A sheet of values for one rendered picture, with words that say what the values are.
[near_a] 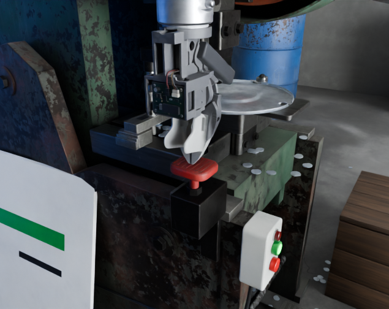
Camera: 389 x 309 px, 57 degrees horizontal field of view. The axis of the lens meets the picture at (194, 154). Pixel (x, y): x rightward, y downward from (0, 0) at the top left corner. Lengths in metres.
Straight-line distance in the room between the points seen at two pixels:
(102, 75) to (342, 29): 3.45
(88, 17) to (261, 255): 0.65
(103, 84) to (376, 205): 0.97
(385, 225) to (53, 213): 0.99
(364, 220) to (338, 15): 3.13
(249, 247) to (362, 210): 0.70
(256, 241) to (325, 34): 3.67
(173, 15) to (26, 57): 0.57
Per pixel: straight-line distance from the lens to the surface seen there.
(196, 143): 0.55
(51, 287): 1.19
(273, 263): 0.73
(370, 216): 1.32
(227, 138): 0.87
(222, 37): 0.85
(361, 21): 4.15
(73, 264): 1.08
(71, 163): 0.98
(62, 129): 0.97
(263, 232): 0.67
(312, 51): 4.28
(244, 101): 0.85
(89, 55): 0.93
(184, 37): 0.49
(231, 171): 0.82
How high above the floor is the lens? 1.03
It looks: 25 degrees down
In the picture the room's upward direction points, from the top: straight up
